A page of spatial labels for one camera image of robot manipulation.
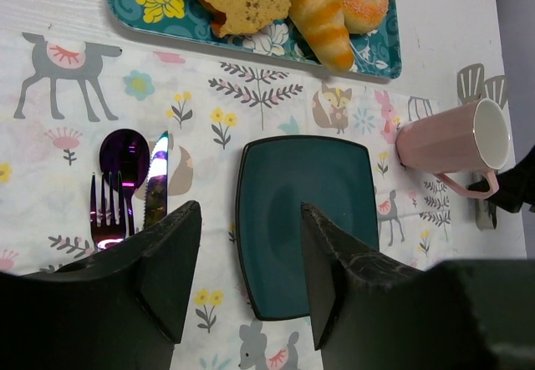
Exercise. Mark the dark teal square plate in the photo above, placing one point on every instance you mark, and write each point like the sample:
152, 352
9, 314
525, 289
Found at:
277, 175

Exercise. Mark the pink ceramic mug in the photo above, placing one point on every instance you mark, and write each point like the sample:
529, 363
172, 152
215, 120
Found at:
470, 138

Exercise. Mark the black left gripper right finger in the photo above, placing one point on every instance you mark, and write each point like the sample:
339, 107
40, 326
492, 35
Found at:
370, 311

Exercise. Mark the purple iridescent fork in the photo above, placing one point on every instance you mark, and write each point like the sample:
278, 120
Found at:
107, 211

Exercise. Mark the teal floral tray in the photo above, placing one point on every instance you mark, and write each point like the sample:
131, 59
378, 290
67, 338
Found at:
376, 53

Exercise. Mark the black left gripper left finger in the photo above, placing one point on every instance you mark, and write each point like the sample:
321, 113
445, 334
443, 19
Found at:
121, 308

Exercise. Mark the animal print placemat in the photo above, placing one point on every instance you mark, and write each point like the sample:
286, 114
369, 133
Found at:
60, 98

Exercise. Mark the iridescent table knife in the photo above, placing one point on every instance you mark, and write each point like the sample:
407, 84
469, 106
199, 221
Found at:
157, 183

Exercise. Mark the orange striped croissant roll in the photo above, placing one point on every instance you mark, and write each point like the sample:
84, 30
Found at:
321, 23

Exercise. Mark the purple iridescent spoon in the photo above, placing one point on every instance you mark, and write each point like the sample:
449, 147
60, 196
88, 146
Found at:
127, 152

